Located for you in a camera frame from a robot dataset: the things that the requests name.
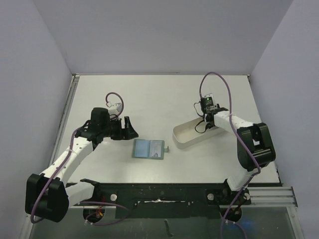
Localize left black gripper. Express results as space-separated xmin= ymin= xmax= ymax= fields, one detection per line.
xmin=101 ymin=117 xmax=138 ymax=140

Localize green leather card holder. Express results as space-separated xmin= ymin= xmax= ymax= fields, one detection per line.
xmin=132 ymin=139 xmax=169 ymax=160

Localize silver credit card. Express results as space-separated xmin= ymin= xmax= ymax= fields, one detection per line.
xmin=150 ymin=140 xmax=162 ymax=158

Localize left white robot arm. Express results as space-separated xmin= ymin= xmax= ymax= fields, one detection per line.
xmin=25 ymin=108 xmax=139 ymax=224

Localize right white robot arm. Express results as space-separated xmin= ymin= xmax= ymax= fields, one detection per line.
xmin=198 ymin=94 xmax=276 ymax=204

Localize white plastic tray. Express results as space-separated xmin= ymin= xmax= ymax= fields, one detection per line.
xmin=172 ymin=118 xmax=225 ymax=149

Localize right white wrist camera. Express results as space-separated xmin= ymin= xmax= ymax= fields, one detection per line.
xmin=204 ymin=93 xmax=213 ymax=99

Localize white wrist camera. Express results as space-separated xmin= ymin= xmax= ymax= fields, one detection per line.
xmin=204 ymin=93 xmax=213 ymax=99
xmin=106 ymin=102 xmax=123 ymax=116

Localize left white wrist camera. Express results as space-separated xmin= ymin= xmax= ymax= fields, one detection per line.
xmin=106 ymin=102 xmax=123 ymax=116

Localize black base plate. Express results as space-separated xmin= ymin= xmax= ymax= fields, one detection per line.
xmin=83 ymin=183 xmax=251 ymax=223

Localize aluminium frame rail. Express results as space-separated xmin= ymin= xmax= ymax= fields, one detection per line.
xmin=29 ymin=75 xmax=295 ymax=239

